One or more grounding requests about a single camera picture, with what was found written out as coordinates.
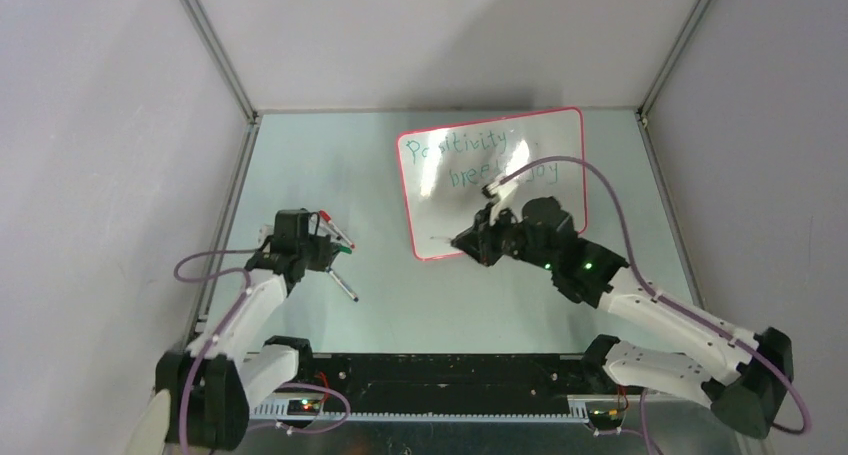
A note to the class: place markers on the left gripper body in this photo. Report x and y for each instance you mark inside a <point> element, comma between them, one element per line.
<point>319,252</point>

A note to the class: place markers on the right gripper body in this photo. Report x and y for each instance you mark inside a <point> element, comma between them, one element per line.
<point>499,238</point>

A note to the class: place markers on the pink framed whiteboard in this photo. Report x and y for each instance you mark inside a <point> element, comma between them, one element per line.
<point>443,170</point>

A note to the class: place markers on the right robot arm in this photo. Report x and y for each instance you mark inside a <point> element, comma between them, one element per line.
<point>738,374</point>

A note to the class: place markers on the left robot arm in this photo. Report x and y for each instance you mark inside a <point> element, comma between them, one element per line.
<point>245,319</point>

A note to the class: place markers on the blue whiteboard marker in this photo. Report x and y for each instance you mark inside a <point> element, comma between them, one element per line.
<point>343,285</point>

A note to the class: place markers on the red whiteboard marker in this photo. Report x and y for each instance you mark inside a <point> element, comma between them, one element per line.
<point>330,226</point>

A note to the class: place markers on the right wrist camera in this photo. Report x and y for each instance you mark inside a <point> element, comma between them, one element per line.
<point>499,194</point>

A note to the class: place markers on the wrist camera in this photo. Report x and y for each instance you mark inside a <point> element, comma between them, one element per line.
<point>499,194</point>
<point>265,231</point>

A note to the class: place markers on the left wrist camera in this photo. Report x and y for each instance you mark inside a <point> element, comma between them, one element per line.
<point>265,231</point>

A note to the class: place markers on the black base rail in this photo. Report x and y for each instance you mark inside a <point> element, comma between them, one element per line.
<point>488,387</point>

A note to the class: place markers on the aluminium frame front rail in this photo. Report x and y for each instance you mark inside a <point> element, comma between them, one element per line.
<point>211,408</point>

